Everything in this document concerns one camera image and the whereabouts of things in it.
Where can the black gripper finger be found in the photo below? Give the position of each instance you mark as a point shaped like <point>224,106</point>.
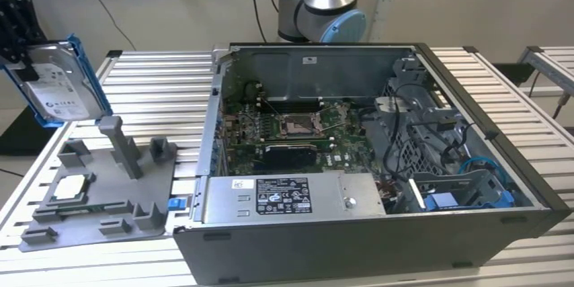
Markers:
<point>28,68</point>

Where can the hard disk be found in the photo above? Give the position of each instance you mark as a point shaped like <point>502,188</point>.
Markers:
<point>60,88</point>

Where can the grey metal disk bay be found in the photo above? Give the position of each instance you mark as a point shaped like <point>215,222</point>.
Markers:
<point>475,179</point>

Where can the black stand with base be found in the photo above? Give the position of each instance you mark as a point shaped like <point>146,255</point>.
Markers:
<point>18,139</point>

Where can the silver CPU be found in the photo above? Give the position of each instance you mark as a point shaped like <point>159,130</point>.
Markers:
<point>71,187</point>

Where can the green RAM stick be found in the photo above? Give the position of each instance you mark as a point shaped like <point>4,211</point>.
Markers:
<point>90,206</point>

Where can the grey parts rack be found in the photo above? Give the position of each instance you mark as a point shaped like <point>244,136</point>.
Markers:
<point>116,206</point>

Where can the blue case latch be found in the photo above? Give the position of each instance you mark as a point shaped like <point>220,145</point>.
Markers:
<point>175,204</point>

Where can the thin metal locking lever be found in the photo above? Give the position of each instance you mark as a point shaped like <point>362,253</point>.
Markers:
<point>272,107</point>

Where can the silver power supply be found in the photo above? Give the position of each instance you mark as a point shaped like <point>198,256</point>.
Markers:
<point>224,199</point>

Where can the black RAM slot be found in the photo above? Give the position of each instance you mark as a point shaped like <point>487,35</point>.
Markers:
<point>291,100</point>
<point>295,140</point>

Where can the CPU socket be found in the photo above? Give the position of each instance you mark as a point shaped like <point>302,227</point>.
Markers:
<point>298,127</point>

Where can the black graphics card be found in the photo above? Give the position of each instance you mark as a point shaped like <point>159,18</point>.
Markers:
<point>287,156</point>

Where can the green motherboard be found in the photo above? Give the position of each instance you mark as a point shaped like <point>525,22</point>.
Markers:
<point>350,152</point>

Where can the open black PC case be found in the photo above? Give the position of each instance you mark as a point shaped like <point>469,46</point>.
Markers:
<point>314,250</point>

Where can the black box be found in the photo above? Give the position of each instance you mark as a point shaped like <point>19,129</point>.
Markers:
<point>511,73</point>

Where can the metal slat side table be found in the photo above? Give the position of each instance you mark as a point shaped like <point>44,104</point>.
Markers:
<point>551,62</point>

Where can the blue plastic bracket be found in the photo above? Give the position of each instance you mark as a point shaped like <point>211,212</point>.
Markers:
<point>443,201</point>

